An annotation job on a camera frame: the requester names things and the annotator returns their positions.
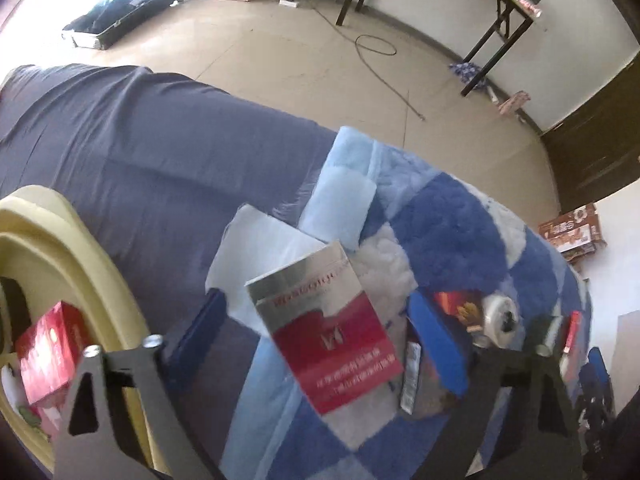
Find blue duster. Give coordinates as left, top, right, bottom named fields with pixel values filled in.
left=447, top=60, right=493, bottom=92

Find navy bed sheet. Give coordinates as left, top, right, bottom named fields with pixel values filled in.
left=0, top=62, right=346, bottom=480

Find yellow plastic basin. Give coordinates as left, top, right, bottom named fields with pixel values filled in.
left=0, top=184, right=173, bottom=478

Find black suitcase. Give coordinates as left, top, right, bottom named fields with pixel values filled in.
left=61, top=0, right=178, bottom=51

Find brown printed cartons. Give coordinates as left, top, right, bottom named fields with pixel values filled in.
left=537, top=202, right=607, bottom=263

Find white tissue paper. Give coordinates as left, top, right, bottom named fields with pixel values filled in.
left=205, top=203, right=328, bottom=338

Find grey rounded case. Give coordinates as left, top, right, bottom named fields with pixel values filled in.
left=480, top=292, right=521, bottom=348

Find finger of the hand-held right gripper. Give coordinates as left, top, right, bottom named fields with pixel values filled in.
left=585, top=346, right=617, bottom=413

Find grey floor cable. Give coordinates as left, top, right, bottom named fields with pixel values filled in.
left=300, top=2, right=428, bottom=122

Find blue checkered fleece blanket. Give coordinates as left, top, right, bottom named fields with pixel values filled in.
left=220, top=125, right=593, bottom=480

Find large red cigarette box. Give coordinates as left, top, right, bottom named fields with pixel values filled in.
left=244, top=240, right=406, bottom=417

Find pink white box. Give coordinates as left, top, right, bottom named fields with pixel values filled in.
left=497, top=91, right=531, bottom=117

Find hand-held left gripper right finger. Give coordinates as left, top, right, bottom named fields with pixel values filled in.
left=406, top=291, right=586, bottom=480

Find dark wooden door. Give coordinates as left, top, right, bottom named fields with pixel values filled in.
left=540, top=47, right=640, bottom=216

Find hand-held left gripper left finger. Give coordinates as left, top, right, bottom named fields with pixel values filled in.
left=52, top=287, right=231, bottom=480

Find black folding table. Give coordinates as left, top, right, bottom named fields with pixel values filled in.
left=336, top=0, right=543, bottom=97

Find small black box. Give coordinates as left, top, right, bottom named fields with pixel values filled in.
left=399, top=342, right=423, bottom=416

